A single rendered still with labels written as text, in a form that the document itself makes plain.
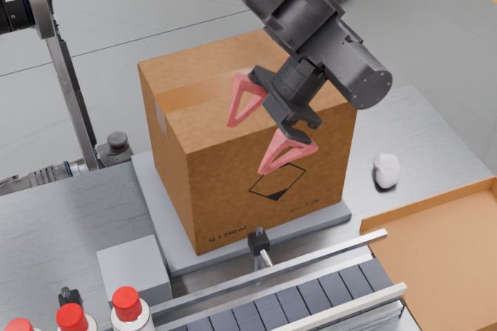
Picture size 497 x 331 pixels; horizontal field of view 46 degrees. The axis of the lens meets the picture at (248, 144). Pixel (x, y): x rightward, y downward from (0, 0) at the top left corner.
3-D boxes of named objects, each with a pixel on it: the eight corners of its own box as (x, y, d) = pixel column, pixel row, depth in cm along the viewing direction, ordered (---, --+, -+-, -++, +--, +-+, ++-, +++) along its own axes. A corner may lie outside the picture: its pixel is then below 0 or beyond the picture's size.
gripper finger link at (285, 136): (251, 182, 73) (296, 125, 69) (226, 144, 77) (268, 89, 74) (286, 189, 78) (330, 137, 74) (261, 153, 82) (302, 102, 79)
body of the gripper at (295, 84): (282, 123, 71) (320, 76, 68) (245, 74, 77) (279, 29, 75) (315, 134, 76) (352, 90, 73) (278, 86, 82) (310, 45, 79)
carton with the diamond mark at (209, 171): (197, 257, 105) (185, 154, 85) (154, 166, 120) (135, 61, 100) (342, 202, 114) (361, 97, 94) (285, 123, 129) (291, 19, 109)
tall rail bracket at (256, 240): (262, 314, 99) (264, 261, 87) (246, 279, 104) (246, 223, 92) (279, 308, 100) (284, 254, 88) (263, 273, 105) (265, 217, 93)
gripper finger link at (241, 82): (227, 145, 77) (268, 90, 74) (205, 111, 81) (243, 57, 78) (262, 154, 82) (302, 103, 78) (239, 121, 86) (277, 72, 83)
